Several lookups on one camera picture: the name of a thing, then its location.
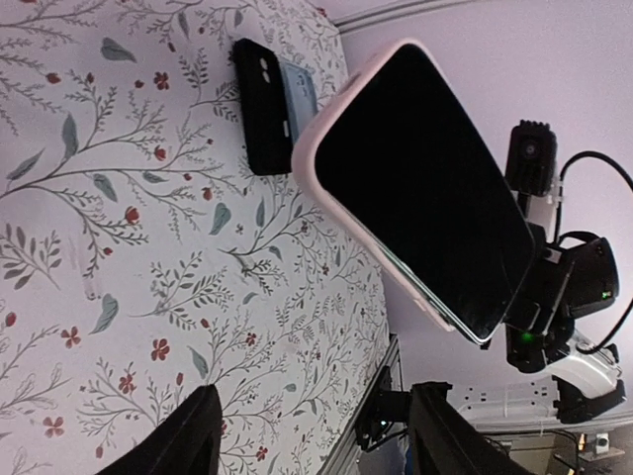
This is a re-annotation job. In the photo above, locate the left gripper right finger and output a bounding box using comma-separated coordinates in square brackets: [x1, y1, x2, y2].
[407, 382, 528, 475]

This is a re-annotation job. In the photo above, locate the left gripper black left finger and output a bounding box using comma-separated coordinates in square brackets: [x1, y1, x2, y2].
[100, 385, 223, 475]

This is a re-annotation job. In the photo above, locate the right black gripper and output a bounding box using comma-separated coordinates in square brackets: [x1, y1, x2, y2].
[505, 237, 619, 371]

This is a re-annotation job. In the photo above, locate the black smartphone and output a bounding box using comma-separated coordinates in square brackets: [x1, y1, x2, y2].
[292, 39, 536, 345]

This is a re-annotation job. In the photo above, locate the black phone case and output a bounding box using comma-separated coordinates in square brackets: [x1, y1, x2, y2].
[232, 39, 293, 176]

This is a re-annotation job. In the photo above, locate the phone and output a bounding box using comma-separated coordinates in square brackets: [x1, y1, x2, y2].
[280, 61, 317, 143]

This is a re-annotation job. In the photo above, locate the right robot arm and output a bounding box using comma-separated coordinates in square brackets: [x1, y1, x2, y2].
[505, 176, 626, 425]

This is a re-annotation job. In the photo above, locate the floral patterned table mat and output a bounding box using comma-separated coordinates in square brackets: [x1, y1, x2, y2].
[1, 1, 389, 474]

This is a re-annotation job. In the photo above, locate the right aluminium frame post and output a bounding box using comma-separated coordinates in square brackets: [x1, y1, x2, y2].
[333, 0, 472, 34]

